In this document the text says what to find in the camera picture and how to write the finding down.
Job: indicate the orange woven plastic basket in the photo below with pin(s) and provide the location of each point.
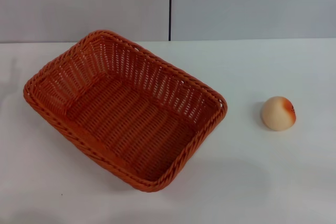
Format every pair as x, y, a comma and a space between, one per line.
136, 129

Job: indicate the peach coloured toy fruit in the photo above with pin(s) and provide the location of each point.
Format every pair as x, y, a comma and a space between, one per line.
275, 115

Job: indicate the black vertical wall joint strip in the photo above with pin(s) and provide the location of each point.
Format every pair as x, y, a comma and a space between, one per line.
170, 6

